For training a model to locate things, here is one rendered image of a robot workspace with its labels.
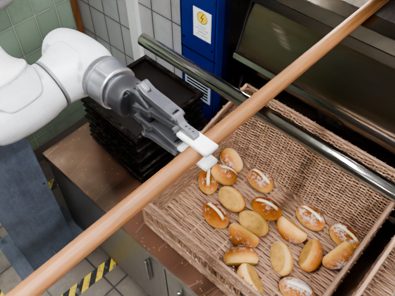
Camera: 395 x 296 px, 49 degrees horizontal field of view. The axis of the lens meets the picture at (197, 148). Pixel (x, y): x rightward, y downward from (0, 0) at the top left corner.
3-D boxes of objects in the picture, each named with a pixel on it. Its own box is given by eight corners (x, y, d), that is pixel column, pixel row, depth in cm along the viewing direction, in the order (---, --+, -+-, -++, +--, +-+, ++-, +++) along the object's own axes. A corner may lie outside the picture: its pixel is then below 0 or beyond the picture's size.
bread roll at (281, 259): (271, 278, 120) (284, 282, 123) (290, 269, 116) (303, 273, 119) (265, 245, 126) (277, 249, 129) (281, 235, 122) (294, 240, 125)
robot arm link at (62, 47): (127, 80, 91) (77, 117, 86) (82, 49, 98) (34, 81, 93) (115, 41, 82) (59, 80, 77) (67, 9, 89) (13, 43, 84)
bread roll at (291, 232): (306, 234, 123) (295, 250, 123) (311, 234, 128) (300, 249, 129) (278, 213, 127) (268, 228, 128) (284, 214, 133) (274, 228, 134)
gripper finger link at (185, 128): (178, 121, 74) (177, 108, 72) (199, 136, 72) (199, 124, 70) (172, 125, 74) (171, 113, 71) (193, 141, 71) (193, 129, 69)
